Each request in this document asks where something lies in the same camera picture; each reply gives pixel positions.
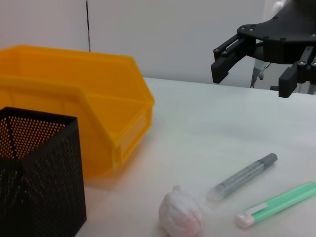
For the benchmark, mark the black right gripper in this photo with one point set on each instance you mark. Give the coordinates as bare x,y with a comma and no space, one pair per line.
284,32

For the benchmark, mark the white paper ball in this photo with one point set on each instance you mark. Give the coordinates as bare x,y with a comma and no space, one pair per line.
180,214

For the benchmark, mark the grey marker pen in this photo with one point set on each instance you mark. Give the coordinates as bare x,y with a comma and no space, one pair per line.
244,175

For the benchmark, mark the black mesh pen holder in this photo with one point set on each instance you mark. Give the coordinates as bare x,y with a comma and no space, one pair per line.
47,177

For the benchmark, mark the white grey background stand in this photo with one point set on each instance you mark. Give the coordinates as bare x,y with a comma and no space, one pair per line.
258,67

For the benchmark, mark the yellow plastic bin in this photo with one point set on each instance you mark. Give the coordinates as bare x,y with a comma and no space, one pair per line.
86,103

